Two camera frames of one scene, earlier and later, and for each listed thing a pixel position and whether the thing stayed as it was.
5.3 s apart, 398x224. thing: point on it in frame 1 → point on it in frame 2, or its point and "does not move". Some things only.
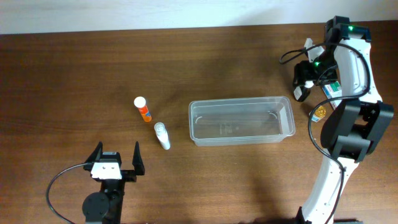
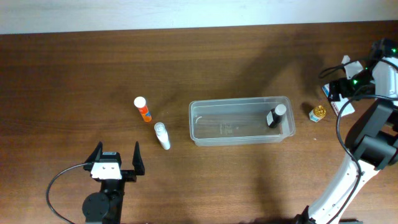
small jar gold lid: x=319 y=112 does not move
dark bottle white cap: x=301 y=92 → x=274 y=117
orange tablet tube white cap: x=140 y=102 does not move
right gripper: x=302 y=70 → x=344 y=84
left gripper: x=131 y=175 does not move
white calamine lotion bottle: x=162 y=135 does not move
